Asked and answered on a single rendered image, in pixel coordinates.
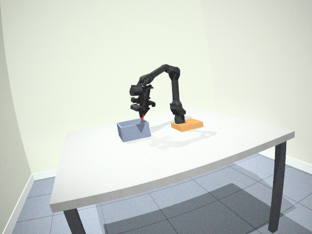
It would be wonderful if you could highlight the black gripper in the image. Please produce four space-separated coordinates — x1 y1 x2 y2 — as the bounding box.
130 95 156 118

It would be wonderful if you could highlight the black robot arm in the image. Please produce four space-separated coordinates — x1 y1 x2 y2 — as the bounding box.
130 64 186 124

